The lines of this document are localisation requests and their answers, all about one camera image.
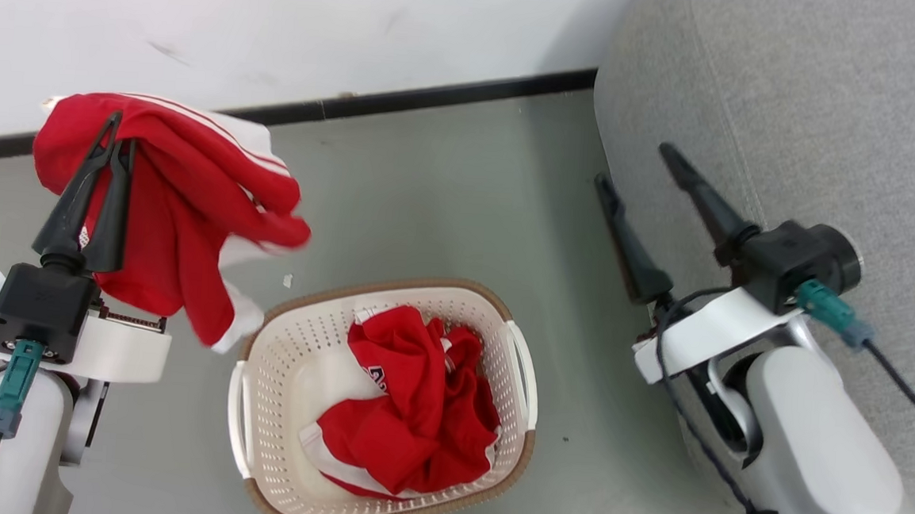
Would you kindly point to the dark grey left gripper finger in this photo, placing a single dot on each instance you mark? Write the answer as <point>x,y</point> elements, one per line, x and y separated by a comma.
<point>75,202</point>
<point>112,220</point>

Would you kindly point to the red jersey with chest print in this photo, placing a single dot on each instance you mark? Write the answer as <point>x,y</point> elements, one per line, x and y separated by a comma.
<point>408,421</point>

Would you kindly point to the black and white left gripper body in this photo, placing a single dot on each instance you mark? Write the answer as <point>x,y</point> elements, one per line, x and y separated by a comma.
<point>41,307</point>

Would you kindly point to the black wall baseboard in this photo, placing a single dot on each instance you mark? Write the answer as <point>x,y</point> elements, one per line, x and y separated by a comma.
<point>403,103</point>

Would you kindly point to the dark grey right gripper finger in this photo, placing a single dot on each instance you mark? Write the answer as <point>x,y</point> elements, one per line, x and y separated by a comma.
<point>714,209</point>
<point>636,260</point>

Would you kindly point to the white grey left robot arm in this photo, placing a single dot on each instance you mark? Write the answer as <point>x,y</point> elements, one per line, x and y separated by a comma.
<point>32,453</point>

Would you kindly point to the red garment with white stripes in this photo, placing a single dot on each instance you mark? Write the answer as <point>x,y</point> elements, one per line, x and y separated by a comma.
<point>191,193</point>

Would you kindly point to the grey fabric sofa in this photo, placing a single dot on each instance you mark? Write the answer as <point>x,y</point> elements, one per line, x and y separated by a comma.
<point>833,89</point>

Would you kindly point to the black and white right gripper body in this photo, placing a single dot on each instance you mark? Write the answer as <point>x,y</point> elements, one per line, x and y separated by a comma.
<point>783,261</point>

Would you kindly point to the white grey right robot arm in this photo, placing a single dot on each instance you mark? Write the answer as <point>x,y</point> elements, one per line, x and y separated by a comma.
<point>827,446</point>

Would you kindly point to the cream perforated plastic laundry basket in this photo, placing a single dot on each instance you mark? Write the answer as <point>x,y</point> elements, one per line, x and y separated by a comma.
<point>293,342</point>

